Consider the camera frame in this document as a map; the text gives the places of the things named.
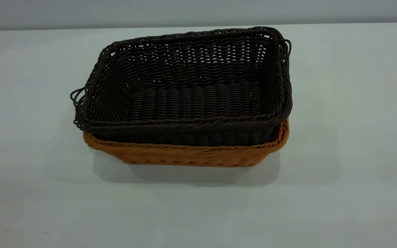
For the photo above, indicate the dark brown wicker basket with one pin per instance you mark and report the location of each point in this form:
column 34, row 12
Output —
column 198, row 103

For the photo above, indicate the orange wicker basket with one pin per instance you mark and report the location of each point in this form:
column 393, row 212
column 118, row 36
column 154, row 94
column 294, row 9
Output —
column 184, row 156

